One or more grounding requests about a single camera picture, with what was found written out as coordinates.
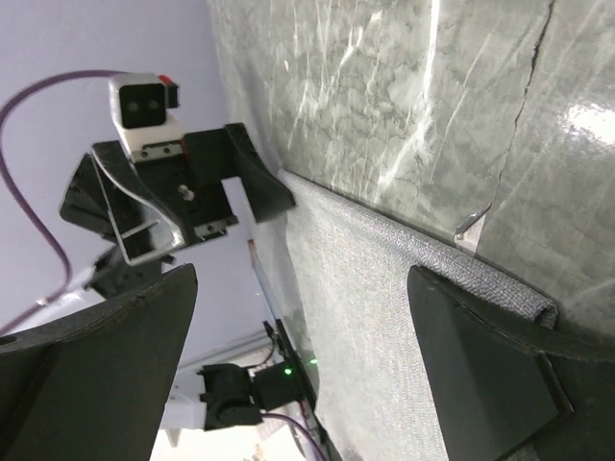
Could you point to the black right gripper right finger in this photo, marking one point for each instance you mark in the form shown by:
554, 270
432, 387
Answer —
500, 382

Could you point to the grey cloth napkin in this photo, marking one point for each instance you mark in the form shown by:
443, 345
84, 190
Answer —
351, 267

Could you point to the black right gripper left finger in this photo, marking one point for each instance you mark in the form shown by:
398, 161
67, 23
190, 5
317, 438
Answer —
93, 385

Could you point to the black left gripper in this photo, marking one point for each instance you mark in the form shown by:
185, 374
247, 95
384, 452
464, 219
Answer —
165, 205

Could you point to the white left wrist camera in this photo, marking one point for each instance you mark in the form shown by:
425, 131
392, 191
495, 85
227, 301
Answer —
140, 105

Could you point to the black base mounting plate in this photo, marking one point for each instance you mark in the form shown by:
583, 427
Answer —
319, 441

